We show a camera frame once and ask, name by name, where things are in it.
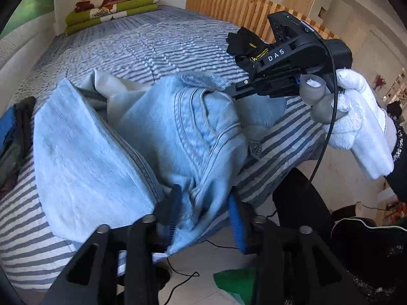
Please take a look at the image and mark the black pants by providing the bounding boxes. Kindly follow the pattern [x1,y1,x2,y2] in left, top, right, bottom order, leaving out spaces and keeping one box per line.
[14,96,37,153]

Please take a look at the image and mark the person's right forearm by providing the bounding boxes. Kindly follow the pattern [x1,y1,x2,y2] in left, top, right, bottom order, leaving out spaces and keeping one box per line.
[383,114,407,204]

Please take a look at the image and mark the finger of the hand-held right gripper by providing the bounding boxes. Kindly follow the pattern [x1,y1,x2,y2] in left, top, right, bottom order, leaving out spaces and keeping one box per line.
[227,78,258,100]

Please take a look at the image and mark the light blue jeans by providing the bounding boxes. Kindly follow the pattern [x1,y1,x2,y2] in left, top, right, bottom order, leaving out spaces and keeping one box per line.
[32,71,288,256]

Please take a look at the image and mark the grey tweed pants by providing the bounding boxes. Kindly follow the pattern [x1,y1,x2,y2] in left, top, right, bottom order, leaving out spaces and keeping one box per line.
[0,140,28,192]

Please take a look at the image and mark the wooden slatted headboard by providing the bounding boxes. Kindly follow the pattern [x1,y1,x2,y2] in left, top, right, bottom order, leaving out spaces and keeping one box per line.
[185,0,341,43]

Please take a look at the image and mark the green cloth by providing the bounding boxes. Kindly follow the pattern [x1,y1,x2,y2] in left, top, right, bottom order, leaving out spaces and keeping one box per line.
[213,268,255,303]

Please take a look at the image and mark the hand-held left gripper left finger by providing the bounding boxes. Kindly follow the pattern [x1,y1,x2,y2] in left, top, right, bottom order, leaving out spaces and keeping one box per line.
[41,184,183,305]

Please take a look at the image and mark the black cloth yellow print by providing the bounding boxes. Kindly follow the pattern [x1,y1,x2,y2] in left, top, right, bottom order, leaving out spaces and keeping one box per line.
[226,27,271,67]

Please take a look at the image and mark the striped bed blanket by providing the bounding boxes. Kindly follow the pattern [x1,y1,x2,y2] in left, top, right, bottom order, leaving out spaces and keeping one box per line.
[0,5,328,289]

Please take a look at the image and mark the green wall painting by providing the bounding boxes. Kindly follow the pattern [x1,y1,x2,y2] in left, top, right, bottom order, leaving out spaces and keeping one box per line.
[0,0,55,39]

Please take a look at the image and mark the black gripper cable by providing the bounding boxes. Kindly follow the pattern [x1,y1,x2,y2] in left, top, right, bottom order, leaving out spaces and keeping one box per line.
[300,21,339,185]

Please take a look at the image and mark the black floor cable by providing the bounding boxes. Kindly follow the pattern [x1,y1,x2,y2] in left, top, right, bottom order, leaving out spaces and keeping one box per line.
[159,240,242,304]

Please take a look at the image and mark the person's right hand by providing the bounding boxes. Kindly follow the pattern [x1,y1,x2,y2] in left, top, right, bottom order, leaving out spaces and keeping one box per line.
[299,68,395,180]

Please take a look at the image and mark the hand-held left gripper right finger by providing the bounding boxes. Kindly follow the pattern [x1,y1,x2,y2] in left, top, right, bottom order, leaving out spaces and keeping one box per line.
[227,194,369,305]

